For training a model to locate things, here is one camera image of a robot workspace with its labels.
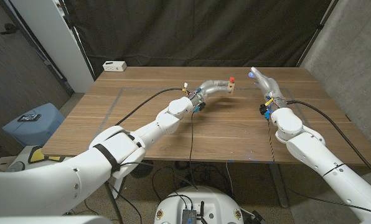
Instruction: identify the grey electronics box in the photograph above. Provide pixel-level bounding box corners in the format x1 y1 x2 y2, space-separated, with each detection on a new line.
181 208 198 224

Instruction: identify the white pillar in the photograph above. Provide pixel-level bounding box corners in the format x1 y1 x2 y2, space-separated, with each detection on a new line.
9 0 95 93

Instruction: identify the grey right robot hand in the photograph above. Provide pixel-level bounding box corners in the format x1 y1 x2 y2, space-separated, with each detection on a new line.
248 66 288 110

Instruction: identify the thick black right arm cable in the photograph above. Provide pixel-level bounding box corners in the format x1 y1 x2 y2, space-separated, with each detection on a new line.
286 100 371 184

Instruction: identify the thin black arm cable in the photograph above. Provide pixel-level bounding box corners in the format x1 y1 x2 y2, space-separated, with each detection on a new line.
266 119 371 216
120 110 199 191

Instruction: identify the black door handle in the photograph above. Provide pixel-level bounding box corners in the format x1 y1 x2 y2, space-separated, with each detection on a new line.
0 22 19 35

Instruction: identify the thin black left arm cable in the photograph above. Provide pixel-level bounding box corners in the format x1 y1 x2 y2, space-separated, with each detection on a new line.
120 110 199 191

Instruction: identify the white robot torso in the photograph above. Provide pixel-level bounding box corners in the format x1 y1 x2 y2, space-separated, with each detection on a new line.
154 185 245 224

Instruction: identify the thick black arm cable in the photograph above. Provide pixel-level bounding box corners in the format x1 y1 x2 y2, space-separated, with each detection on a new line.
115 88 186 126
286 100 371 184

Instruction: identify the blue plastic stool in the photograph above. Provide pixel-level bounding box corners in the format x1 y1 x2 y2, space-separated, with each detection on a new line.
1 103 66 147

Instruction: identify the grey black sneaker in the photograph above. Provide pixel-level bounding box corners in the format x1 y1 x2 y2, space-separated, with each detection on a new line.
5 161 26 172

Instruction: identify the grey table leg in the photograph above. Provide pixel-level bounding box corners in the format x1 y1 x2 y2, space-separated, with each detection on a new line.
268 163 289 208

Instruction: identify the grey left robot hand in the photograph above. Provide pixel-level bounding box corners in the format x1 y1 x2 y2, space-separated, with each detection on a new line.
189 79 236 108

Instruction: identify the white power strip box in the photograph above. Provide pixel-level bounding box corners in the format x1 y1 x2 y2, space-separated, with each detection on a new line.
102 60 128 72

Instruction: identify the black backdrop curtain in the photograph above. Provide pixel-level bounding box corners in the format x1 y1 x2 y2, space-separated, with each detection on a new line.
59 0 340 78

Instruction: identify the round black floor fan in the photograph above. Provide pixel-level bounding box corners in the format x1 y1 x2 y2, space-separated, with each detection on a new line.
131 160 154 179

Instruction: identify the white floor cable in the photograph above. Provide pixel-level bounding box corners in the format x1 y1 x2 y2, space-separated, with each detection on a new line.
225 162 235 198

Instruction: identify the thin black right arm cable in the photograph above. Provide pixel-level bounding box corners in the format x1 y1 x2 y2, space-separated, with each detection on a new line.
266 119 371 216

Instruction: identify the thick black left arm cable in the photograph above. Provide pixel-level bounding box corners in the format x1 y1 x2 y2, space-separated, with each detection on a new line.
115 88 186 126

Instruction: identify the black backdrop stand pole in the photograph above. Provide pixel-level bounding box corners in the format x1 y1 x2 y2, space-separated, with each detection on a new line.
297 0 340 68
59 0 96 82

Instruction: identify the black smartphone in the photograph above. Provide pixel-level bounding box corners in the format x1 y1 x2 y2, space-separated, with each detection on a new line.
17 113 42 123

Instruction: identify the white table leg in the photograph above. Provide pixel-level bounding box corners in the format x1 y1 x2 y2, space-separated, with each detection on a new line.
112 160 130 200

